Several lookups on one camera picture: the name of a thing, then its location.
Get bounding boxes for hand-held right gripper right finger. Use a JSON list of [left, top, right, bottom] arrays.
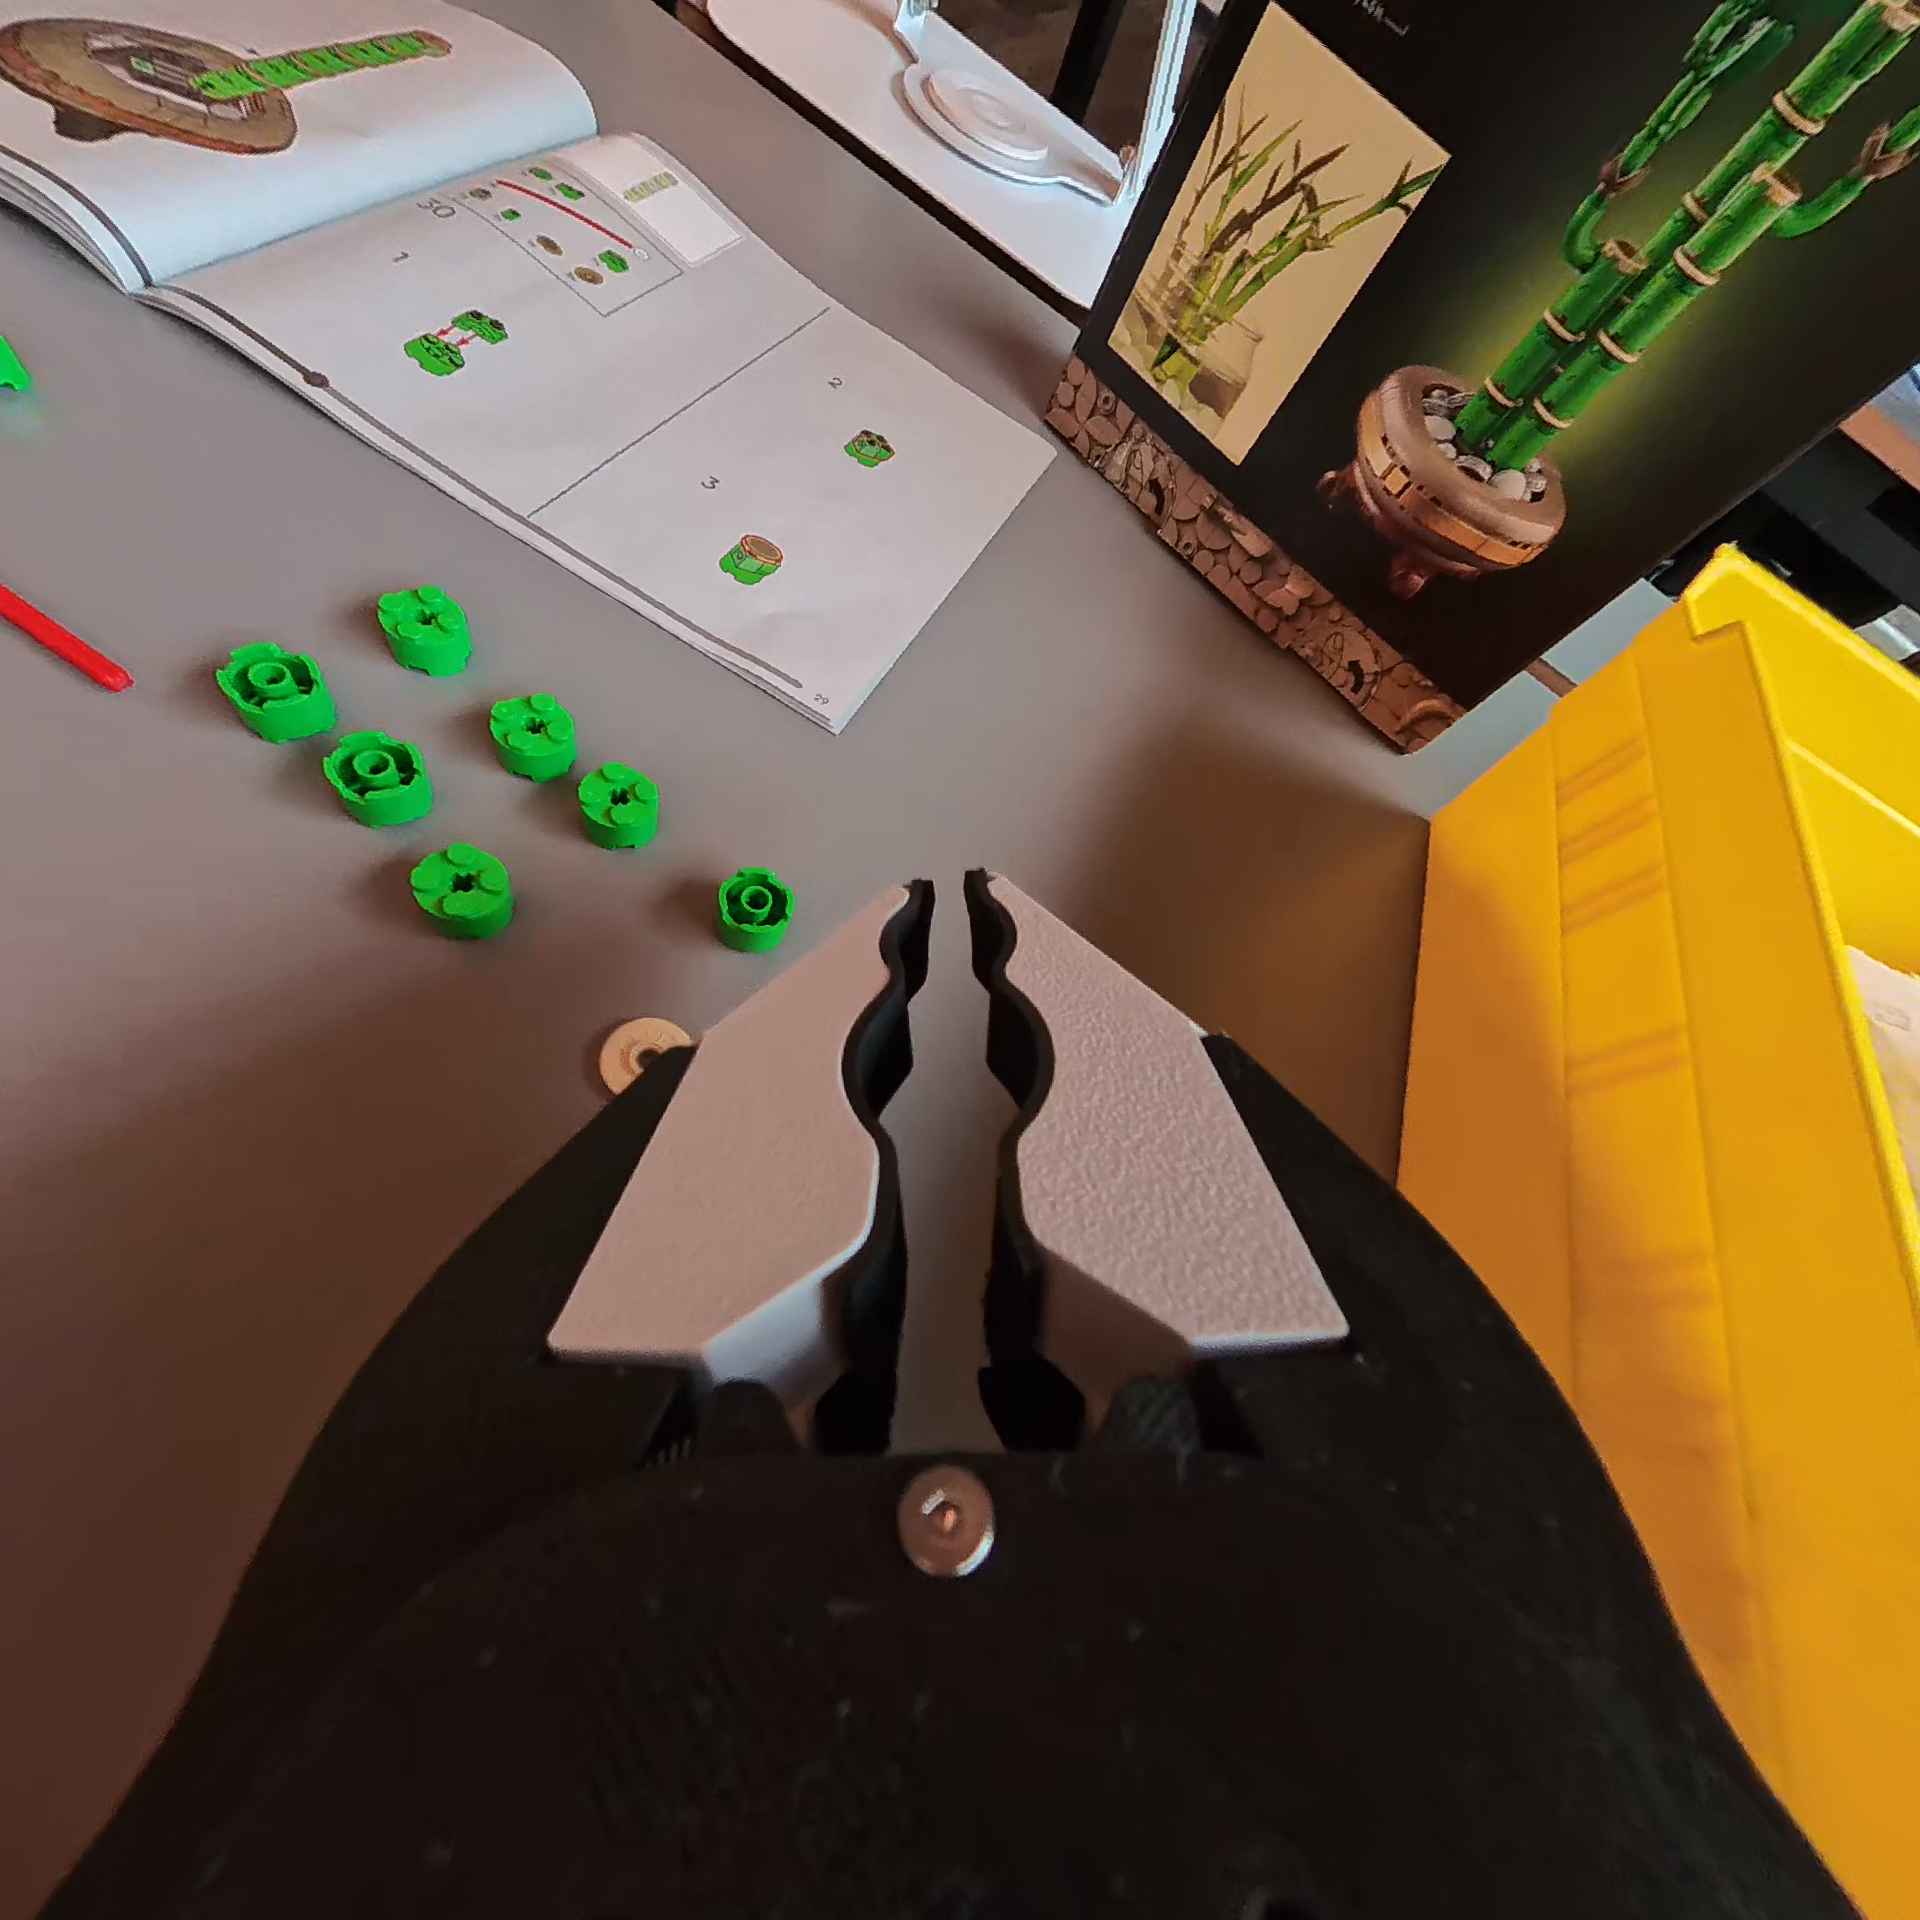
[[959, 865, 1352, 1453]]

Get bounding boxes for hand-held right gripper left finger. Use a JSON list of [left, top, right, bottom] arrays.
[[545, 880, 936, 1456]]

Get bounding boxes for tan round toy plate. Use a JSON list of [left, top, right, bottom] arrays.
[[598, 1017, 697, 1097]]

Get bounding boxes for cluster of green round bricks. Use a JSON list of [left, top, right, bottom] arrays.
[[214, 582, 663, 944]]

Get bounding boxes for grey desk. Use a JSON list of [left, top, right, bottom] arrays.
[[0, 0, 1682, 1920]]

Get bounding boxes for yellow plastic parts bin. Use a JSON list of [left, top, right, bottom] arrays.
[[1394, 543, 1920, 1920]]

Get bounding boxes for white paper bags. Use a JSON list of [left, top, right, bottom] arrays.
[[1841, 942, 1920, 1202]]

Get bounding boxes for building instruction booklet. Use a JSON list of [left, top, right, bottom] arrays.
[[0, 0, 1057, 736]]

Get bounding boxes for thin red toy rod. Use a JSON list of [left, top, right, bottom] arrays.
[[0, 582, 135, 694]]

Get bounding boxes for black toy set box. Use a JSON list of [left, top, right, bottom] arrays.
[[1045, 0, 1920, 756]]

